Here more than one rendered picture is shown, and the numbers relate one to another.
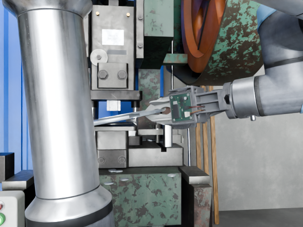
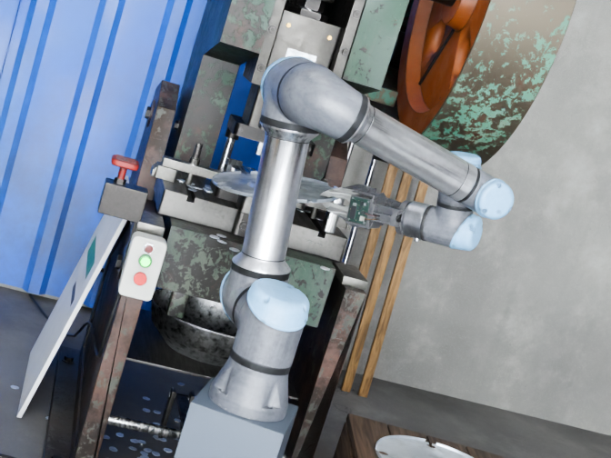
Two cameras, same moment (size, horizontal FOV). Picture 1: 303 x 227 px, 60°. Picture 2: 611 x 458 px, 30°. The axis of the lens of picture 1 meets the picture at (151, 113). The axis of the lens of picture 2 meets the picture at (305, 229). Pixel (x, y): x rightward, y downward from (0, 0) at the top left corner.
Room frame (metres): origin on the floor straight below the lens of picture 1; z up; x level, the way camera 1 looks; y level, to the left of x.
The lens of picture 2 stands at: (-1.80, 0.29, 1.16)
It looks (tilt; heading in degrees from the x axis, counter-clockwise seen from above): 10 degrees down; 354
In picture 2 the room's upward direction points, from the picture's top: 17 degrees clockwise
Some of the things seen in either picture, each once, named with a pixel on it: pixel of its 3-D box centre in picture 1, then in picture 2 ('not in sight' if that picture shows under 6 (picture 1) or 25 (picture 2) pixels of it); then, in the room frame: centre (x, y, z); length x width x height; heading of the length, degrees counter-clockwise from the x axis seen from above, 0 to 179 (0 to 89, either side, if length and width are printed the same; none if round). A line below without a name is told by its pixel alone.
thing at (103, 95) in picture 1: (113, 99); (269, 139); (0.96, 0.14, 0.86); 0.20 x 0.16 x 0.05; 96
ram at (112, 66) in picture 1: (113, 48); (293, 72); (0.91, 0.13, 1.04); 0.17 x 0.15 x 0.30; 6
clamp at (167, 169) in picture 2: not in sight; (190, 163); (0.94, 0.30, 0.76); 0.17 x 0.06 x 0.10; 96
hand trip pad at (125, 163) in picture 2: not in sight; (121, 175); (0.69, 0.44, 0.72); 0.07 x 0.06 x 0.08; 6
